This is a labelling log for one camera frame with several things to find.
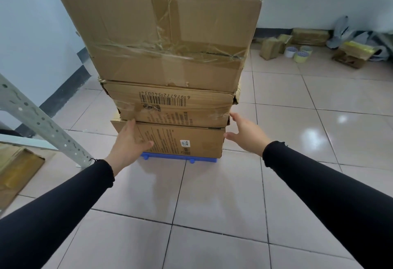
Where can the person's right hand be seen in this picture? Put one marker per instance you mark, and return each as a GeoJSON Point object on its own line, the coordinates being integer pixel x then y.
{"type": "Point", "coordinates": [250, 138]}

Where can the person's left hand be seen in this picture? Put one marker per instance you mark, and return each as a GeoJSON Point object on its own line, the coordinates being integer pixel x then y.
{"type": "Point", "coordinates": [127, 149]}

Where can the person's right thumb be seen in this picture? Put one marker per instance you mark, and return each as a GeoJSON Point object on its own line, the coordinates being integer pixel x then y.
{"type": "Point", "coordinates": [230, 136]}

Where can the person's left thumb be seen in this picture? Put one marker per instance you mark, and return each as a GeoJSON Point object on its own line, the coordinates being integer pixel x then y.
{"type": "Point", "coordinates": [145, 146]}

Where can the cardboard box with white label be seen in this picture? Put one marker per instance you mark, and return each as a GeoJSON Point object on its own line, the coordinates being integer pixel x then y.
{"type": "Point", "coordinates": [184, 139]}

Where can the person's right forearm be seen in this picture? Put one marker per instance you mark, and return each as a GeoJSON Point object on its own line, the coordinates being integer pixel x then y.
{"type": "Point", "coordinates": [331, 204]}

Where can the person's left forearm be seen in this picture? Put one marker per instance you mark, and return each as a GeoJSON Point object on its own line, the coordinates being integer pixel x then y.
{"type": "Point", "coordinates": [55, 216]}

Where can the blue plastic pallet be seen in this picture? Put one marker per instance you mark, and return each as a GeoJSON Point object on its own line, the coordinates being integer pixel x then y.
{"type": "Point", "coordinates": [178, 157]}

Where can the cardboard box with barcode print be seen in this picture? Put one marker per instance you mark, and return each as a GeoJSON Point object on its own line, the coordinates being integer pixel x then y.
{"type": "Point", "coordinates": [172, 106]}

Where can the small brown cardboard box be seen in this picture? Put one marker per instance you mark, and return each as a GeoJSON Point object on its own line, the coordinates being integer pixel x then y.
{"type": "Point", "coordinates": [270, 49]}

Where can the white tape roll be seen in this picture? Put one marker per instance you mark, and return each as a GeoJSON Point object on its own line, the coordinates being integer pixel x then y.
{"type": "Point", "coordinates": [290, 52]}

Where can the yellow tape roll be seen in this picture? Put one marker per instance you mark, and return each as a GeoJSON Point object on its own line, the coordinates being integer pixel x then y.
{"type": "Point", "coordinates": [301, 57]}
{"type": "Point", "coordinates": [307, 49]}

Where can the small yellowish cardboard box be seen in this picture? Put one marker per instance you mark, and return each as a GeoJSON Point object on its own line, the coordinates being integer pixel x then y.
{"type": "Point", "coordinates": [286, 41]}

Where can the large taped cardboard box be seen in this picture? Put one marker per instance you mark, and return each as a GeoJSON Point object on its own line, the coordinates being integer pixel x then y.
{"type": "Point", "coordinates": [159, 35]}

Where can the white metal shelf beam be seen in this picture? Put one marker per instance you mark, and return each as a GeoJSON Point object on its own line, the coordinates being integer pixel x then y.
{"type": "Point", "coordinates": [24, 142]}

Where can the long flat brown cardboard box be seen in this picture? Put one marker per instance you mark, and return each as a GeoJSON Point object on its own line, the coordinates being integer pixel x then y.
{"type": "Point", "coordinates": [310, 36]}

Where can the flattened brown cardboard piece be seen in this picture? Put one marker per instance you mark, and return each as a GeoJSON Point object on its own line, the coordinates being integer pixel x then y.
{"type": "Point", "coordinates": [15, 173]}

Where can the low brown cardboard box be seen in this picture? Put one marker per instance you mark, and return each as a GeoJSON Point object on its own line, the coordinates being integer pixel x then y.
{"type": "Point", "coordinates": [347, 59]}

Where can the grey plastic bags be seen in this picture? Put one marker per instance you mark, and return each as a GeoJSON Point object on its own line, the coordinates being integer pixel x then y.
{"type": "Point", "coordinates": [344, 33]}

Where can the yellow wrapped tape pack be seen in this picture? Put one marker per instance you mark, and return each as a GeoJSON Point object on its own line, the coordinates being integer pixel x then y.
{"type": "Point", "coordinates": [357, 50]}

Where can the grey slotted metal shelf post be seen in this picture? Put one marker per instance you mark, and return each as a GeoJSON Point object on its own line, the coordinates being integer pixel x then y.
{"type": "Point", "coordinates": [36, 121]}

